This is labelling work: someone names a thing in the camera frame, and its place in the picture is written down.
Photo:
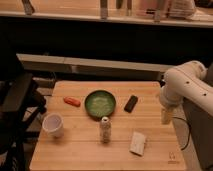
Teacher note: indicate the white paper cup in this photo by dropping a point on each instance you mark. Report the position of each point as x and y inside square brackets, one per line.
[53, 125]

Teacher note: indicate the black rectangular block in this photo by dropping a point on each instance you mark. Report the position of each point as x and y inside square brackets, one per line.
[131, 103]

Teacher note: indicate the green round plate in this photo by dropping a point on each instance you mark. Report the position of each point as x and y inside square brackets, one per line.
[100, 103]

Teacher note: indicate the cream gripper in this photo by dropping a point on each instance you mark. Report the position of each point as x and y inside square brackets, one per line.
[166, 115]

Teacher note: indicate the small clear spice bottle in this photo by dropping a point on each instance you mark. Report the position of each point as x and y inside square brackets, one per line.
[105, 130]

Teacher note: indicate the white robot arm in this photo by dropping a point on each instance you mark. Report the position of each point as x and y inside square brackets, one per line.
[185, 81]

